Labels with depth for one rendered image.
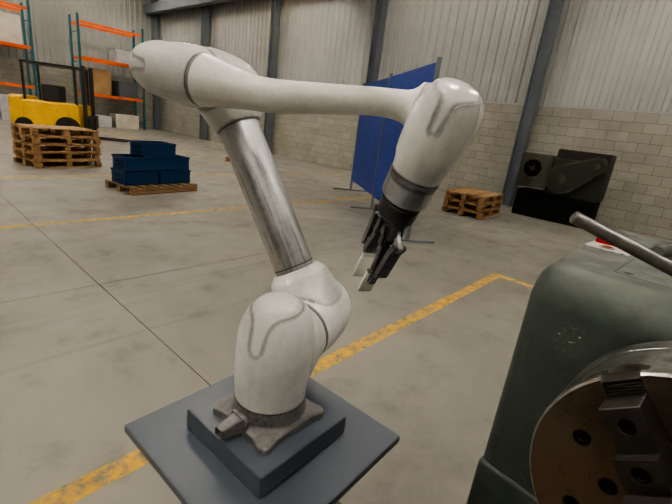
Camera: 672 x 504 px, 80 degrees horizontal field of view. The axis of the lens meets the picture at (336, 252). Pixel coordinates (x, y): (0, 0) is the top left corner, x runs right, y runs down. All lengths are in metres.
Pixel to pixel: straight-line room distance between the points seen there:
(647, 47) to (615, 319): 10.42
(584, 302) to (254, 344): 0.56
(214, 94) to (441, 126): 0.43
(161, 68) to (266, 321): 0.52
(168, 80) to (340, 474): 0.85
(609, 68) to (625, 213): 3.11
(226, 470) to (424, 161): 0.70
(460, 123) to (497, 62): 11.14
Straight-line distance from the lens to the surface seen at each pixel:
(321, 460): 0.95
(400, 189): 0.69
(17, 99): 15.94
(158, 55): 0.92
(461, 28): 12.38
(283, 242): 0.96
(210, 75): 0.84
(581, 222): 0.44
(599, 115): 10.84
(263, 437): 0.89
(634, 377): 0.55
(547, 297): 0.72
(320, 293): 0.95
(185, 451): 0.97
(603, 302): 0.70
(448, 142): 0.64
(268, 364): 0.81
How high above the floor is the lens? 1.43
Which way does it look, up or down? 18 degrees down
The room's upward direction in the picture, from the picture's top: 7 degrees clockwise
